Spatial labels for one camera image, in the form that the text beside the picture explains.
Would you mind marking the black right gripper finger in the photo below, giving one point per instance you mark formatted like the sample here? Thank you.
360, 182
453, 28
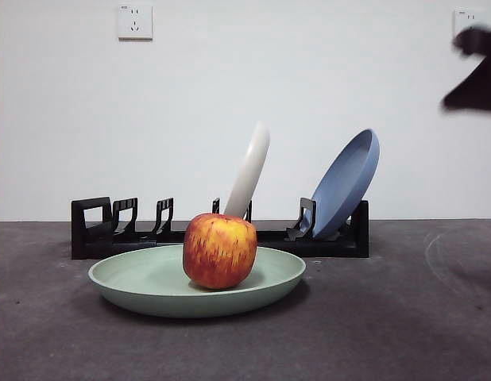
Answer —
478, 91

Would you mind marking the red yellow apple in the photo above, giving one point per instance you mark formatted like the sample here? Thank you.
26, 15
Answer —
219, 250

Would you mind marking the green round plate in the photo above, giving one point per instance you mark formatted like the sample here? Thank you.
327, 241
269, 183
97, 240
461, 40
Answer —
150, 278

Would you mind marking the blue round plate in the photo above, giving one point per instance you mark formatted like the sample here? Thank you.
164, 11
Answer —
345, 190

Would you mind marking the black plastic plate rack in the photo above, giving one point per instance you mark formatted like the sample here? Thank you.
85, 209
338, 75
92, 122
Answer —
329, 248

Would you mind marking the cream white round plate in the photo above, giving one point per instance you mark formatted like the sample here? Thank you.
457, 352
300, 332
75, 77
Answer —
251, 170

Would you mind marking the white wall socket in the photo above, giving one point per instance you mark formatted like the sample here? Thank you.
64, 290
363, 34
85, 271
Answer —
135, 21
466, 20

